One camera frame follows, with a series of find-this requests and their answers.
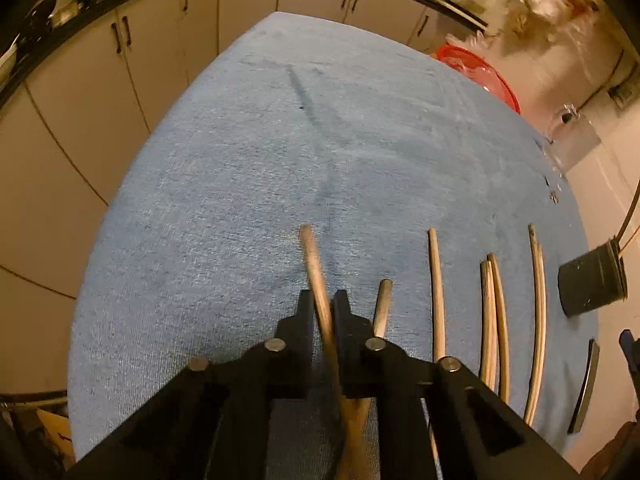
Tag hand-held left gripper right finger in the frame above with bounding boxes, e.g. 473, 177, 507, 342
333, 289, 582, 480

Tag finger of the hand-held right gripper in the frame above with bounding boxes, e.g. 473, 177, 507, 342
567, 339, 601, 435
619, 329, 640, 376

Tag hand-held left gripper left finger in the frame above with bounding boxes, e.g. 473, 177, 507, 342
65, 289, 321, 480

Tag wooden chopstick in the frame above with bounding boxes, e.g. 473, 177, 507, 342
350, 279, 394, 441
487, 252, 511, 405
426, 227, 447, 466
298, 224, 373, 480
523, 224, 547, 427
480, 259, 499, 392

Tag black chopstick holder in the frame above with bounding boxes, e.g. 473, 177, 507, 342
557, 241, 628, 317

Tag blue towel cloth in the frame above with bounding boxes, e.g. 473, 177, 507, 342
67, 11, 601, 480

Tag clear glass cup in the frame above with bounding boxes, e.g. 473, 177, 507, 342
552, 102, 601, 171

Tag cardboard box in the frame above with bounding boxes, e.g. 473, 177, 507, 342
35, 407, 76, 463

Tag red plastic basin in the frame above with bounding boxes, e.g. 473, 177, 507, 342
435, 44, 522, 116

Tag beige lower kitchen cabinets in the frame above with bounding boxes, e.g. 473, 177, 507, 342
0, 0, 486, 396

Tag hanging plastic bag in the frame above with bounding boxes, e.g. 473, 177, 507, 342
505, 0, 601, 51

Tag black kitchen countertop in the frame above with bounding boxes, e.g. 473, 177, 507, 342
0, 0, 488, 111

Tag wall socket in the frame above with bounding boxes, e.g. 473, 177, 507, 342
607, 82, 636, 108

